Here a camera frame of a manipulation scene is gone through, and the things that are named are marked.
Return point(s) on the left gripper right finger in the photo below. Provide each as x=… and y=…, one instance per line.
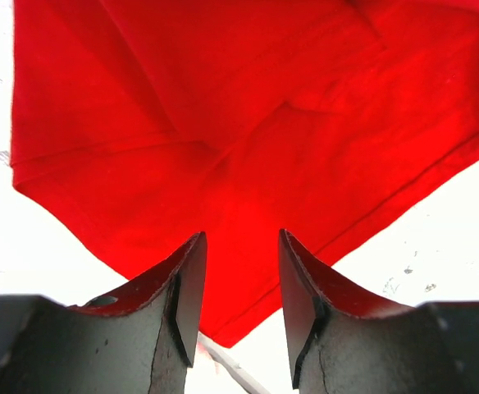
x=342, y=338

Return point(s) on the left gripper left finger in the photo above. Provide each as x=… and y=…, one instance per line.
x=138, y=338

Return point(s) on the red t shirt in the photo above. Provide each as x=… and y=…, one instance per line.
x=139, y=123

